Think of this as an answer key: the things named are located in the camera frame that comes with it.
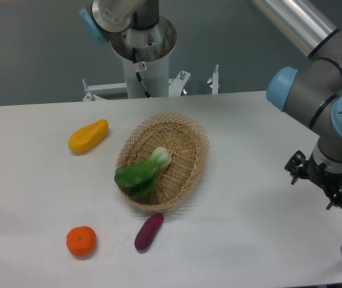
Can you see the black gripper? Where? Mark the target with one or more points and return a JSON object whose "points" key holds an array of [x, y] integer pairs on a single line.
{"points": [[331, 183]]}

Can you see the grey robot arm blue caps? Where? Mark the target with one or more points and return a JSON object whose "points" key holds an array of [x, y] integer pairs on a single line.
{"points": [[310, 97]]}

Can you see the woven wicker basket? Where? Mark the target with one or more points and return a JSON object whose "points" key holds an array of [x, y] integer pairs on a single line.
{"points": [[186, 141]]}

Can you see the green bok choy vegetable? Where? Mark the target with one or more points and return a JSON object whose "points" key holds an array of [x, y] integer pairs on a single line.
{"points": [[141, 178]]}

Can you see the purple sweet potato toy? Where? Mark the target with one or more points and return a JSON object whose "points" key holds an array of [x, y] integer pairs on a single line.
{"points": [[148, 231]]}

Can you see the yellow papaya toy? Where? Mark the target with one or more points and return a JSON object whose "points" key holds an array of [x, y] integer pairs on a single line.
{"points": [[88, 137]]}

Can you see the orange tangerine toy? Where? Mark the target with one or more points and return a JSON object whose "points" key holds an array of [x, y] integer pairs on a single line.
{"points": [[81, 241]]}

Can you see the white metal frame bracket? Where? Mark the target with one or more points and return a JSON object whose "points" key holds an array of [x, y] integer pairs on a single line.
{"points": [[176, 87]]}

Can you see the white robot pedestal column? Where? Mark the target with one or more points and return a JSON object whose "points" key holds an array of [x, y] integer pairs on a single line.
{"points": [[145, 58]]}

